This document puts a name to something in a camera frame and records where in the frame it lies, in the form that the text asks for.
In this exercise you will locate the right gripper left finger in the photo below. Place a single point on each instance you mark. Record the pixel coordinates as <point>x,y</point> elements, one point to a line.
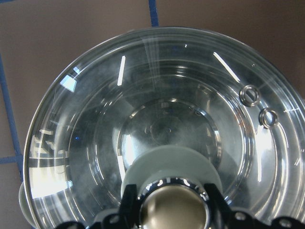
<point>125,217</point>

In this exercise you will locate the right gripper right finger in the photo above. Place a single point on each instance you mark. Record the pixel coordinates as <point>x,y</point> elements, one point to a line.
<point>221,216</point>

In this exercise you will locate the glass pot lid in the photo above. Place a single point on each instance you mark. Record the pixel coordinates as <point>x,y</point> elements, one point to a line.
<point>168,109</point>

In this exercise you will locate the mint green electric pot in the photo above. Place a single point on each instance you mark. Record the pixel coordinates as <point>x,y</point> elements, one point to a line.
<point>25,206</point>

